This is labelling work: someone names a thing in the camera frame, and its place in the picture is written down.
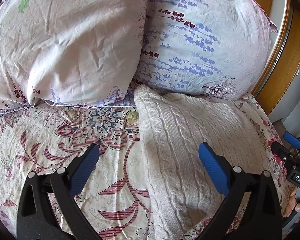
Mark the wooden headboard frame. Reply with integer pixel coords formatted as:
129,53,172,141
252,0,300,115

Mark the floral bed quilt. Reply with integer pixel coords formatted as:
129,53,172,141
0,88,292,239

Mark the person right hand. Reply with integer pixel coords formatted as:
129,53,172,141
283,187,300,217

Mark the beige cable knit sweater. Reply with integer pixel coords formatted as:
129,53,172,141
134,85,278,239

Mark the lavender print right pillow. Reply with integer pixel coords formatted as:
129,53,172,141
133,0,277,100

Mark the pink floral left pillow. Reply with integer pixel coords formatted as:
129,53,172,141
0,0,148,114

